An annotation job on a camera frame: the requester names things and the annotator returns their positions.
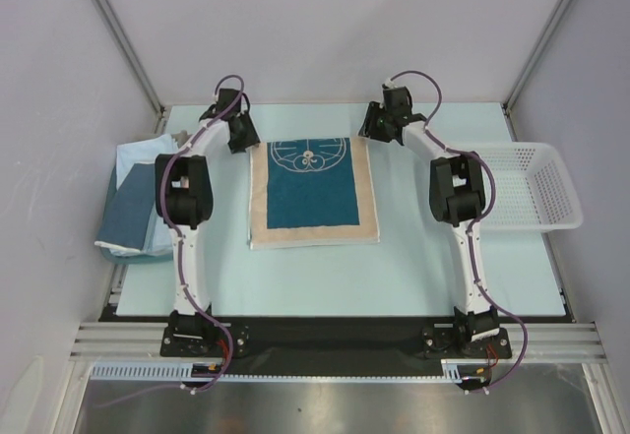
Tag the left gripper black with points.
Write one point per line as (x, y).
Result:
(251, 138)

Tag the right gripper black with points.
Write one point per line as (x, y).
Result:
(372, 126)

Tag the teal beige Doraemon towel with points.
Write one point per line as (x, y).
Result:
(311, 192)

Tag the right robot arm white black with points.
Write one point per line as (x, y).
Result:
(456, 197)

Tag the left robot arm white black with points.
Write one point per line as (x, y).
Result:
(185, 202)

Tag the grey pink folded towel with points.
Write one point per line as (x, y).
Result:
(180, 138)

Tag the light blue folded towel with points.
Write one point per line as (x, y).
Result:
(146, 151)

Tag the dark blue folded towel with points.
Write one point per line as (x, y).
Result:
(129, 214)

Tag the white plastic mesh basket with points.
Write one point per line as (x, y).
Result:
(534, 190)

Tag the translucent teal tray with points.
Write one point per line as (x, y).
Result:
(155, 251)

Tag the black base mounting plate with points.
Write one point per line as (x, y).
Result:
(375, 345)

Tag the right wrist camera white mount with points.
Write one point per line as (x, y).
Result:
(391, 82)

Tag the left corner aluminium post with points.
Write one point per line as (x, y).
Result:
(119, 35)

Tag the corner aluminium post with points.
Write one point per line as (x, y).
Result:
(546, 36)
(119, 35)

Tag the white slotted cable duct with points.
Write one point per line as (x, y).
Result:
(442, 372)

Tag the aluminium extrusion rail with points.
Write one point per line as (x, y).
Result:
(547, 343)

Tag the right corner aluminium post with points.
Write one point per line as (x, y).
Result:
(546, 36)

